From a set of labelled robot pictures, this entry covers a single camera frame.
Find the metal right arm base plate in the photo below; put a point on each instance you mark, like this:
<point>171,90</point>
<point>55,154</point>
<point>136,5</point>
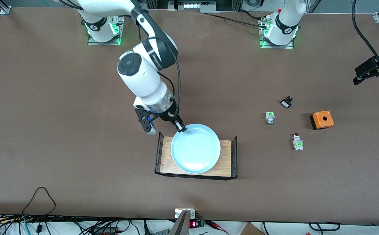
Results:
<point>104,43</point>

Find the orange button enclosure box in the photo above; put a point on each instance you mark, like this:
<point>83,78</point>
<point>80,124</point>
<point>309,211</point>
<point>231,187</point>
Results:
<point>322,119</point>

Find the red push button green block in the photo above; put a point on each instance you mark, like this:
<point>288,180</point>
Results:
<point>297,143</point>

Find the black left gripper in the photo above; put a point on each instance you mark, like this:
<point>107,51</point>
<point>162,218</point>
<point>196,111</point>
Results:
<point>370,69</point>

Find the red digit display module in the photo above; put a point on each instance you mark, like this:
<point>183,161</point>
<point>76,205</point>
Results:
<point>194,224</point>

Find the black white rectangular switch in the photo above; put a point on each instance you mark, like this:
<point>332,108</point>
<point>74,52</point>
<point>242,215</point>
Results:
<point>286,103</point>

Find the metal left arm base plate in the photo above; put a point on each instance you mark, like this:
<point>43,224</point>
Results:
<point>276,46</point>

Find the light blue ceramic plate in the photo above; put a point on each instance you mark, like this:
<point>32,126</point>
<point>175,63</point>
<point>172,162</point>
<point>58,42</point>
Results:
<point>196,150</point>

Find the metal camera post bracket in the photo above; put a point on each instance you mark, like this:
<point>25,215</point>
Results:
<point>178,212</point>

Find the brown cardboard piece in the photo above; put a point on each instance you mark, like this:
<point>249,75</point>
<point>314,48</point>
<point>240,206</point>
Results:
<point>251,230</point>

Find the white power strip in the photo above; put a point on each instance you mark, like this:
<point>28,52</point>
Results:
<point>192,5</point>

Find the aluminium corner post bracket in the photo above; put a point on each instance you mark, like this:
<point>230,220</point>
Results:
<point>5,8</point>

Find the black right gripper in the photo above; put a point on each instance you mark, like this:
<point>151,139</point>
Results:
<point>171,114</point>

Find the grey camera post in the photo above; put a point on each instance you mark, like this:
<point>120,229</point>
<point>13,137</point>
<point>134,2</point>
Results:
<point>180,225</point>

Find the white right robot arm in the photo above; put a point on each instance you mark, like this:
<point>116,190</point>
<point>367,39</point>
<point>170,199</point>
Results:
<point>143,81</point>

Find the red black clip leads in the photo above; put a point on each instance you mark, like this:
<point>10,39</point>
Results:
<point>215,224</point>

